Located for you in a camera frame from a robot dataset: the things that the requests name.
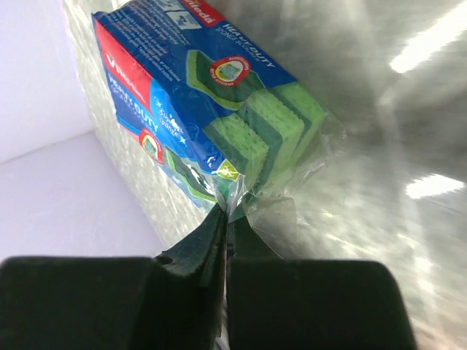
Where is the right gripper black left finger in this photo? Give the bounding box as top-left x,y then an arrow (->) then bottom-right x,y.
1,206 -> 227,349

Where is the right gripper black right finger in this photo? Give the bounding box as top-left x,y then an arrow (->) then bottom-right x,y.
226,218 -> 416,349

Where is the blue green sponge pack back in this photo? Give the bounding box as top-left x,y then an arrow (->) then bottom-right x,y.
91,1 -> 344,236

